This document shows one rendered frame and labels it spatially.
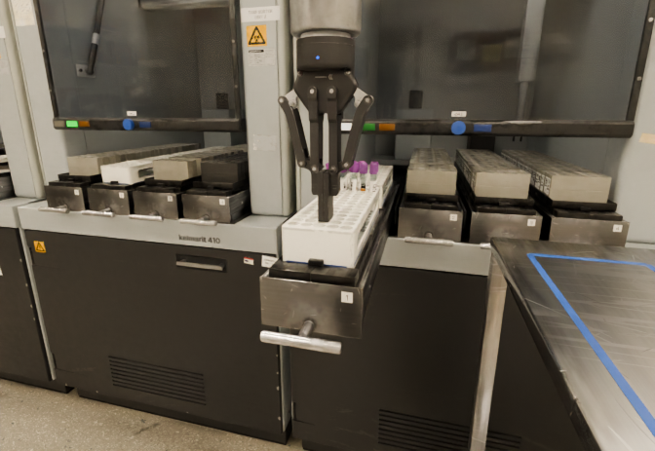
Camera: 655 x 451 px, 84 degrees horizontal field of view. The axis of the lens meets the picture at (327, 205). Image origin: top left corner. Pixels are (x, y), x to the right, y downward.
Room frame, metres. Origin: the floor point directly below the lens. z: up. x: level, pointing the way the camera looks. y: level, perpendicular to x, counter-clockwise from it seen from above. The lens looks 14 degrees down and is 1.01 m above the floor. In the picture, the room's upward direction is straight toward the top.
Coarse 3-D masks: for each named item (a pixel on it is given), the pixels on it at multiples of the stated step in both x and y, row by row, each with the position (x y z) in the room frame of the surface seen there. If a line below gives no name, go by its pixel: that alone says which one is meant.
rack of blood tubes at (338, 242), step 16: (352, 192) 0.69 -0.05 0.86; (368, 192) 0.69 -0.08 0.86; (304, 208) 0.56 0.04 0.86; (336, 208) 0.57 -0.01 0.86; (352, 208) 0.56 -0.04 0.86; (368, 208) 0.57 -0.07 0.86; (288, 224) 0.48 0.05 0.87; (304, 224) 0.48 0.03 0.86; (320, 224) 0.48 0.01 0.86; (336, 224) 0.48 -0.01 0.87; (352, 224) 0.49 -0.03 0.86; (368, 224) 0.59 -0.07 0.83; (288, 240) 0.46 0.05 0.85; (304, 240) 0.46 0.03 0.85; (320, 240) 0.45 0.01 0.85; (336, 240) 0.45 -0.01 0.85; (352, 240) 0.44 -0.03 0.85; (288, 256) 0.46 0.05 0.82; (304, 256) 0.46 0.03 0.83; (320, 256) 0.45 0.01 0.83; (336, 256) 0.45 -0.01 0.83; (352, 256) 0.44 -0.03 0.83
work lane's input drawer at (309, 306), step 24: (384, 216) 0.73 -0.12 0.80; (384, 240) 0.66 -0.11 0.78; (288, 264) 0.45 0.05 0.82; (312, 264) 0.45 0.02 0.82; (360, 264) 0.45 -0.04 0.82; (264, 288) 0.43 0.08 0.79; (288, 288) 0.43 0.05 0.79; (312, 288) 0.42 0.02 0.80; (336, 288) 0.41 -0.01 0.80; (360, 288) 0.40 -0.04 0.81; (264, 312) 0.43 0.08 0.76; (288, 312) 0.43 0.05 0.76; (312, 312) 0.42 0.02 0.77; (336, 312) 0.41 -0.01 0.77; (360, 312) 0.40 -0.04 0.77; (264, 336) 0.39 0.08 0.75; (288, 336) 0.38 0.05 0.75; (360, 336) 0.40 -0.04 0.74
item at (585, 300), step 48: (528, 240) 0.54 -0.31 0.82; (528, 288) 0.38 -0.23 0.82; (576, 288) 0.38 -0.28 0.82; (624, 288) 0.38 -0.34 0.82; (576, 336) 0.29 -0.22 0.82; (624, 336) 0.29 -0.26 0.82; (480, 384) 0.53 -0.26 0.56; (576, 384) 0.23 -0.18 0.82; (624, 384) 0.23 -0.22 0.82; (480, 432) 0.53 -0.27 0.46; (576, 432) 0.20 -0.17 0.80; (624, 432) 0.19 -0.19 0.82
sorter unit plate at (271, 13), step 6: (270, 6) 0.95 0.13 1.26; (276, 6) 0.95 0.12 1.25; (246, 12) 0.97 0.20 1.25; (252, 12) 0.97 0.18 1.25; (258, 12) 0.96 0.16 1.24; (264, 12) 0.96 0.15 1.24; (270, 12) 0.95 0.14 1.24; (276, 12) 0.95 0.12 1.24; (246, 18) 0.97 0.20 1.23; (252, 18) 0.97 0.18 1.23; (258, 18) 0.96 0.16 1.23; (264, 18) 0.96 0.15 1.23; (270, 18) 0.95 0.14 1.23; (276, 18) 0.95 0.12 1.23
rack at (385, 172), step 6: (378, 168) 1.00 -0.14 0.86; (384, 168) 0.99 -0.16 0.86; (390, 168) 0.99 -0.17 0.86; (348, 174) 0.88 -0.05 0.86; (366, 174) 0.89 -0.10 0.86; (378, 174) 0.88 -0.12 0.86; (384, 174) 0.88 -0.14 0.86; (390, 174) 0.95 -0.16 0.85; (348, 180) 0.80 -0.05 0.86; (366, 180) 0.80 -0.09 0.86; (378, 180) 0.81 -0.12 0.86; (384, 180) 0.80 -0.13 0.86; (390, 180) 1.00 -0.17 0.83; (366, 186) 0.75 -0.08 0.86; (378, 186) 0.75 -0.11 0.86; (384, 186) 0.92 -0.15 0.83; (390, 186) 0.96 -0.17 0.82; (384, 192) 0.92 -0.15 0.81; (384, 198) 0.81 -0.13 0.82
